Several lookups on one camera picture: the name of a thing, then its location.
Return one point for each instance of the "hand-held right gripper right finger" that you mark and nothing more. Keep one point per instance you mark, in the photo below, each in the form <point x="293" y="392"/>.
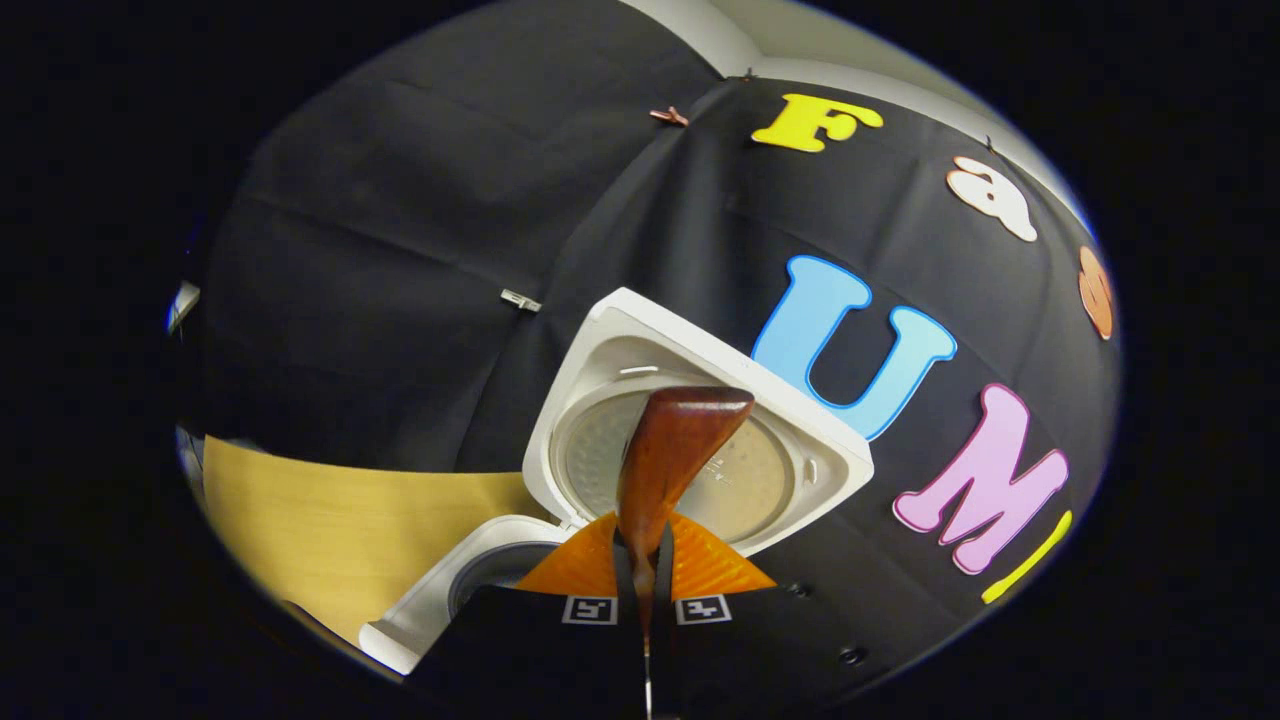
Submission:
<point x="770" y="650"/>

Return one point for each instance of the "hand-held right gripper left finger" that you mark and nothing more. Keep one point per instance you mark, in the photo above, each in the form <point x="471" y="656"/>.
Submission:
<point x="540" y="650"/>

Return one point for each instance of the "brown wooden spoon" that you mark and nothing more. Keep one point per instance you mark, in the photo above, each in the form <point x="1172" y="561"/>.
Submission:
<point x="670" y="450"/>

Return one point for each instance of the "white rice cooker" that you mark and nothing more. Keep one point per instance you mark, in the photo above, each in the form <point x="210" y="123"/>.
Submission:
<point x="640" y="330"/>

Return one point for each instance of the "pink clothes peg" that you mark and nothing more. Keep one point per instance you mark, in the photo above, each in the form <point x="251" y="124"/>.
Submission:
<point x="668" y="116"/>

